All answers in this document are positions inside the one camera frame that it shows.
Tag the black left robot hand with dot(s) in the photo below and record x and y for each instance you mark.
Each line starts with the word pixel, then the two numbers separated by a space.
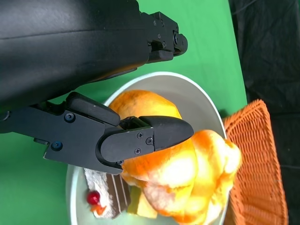
pixel 58 47

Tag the shell-shaped orange bread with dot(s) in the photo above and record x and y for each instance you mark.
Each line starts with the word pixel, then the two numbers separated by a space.
pixel 145 105

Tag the pale green bowl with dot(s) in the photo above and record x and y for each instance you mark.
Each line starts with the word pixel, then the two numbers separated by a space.
pixel 182 93

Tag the chocolate cake slice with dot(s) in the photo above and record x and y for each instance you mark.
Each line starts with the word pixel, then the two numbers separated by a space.
pixel 105 189

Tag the yellow cake slice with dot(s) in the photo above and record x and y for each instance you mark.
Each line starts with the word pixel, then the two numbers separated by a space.
pixel 140 204

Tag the orange wicker basket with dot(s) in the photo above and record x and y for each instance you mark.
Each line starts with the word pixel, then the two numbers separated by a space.
pixel 255 152

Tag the green tablecloth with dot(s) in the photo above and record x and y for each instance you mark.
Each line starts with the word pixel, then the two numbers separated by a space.
pixel 211 35

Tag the black backdrop curtain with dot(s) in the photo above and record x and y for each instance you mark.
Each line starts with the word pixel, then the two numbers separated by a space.
pixel 272 47

